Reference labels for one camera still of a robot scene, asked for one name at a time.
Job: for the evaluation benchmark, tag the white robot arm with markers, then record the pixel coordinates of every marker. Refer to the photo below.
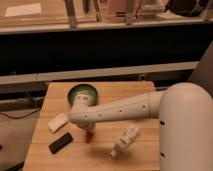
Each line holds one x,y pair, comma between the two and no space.
184,111

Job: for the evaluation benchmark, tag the green ceramic bowl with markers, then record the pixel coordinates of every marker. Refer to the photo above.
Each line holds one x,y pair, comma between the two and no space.
83,89

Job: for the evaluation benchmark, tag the white tube bottle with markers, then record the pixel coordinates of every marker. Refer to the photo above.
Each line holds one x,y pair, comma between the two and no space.
125,140

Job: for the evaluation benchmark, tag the white rectangular block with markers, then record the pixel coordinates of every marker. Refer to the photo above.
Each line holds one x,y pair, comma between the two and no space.
57,122

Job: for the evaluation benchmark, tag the black rectangular block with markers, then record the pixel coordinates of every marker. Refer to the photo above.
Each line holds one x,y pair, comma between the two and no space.
61,142

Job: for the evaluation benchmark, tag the grey metal post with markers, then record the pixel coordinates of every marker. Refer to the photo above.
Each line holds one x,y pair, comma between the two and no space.
71,13

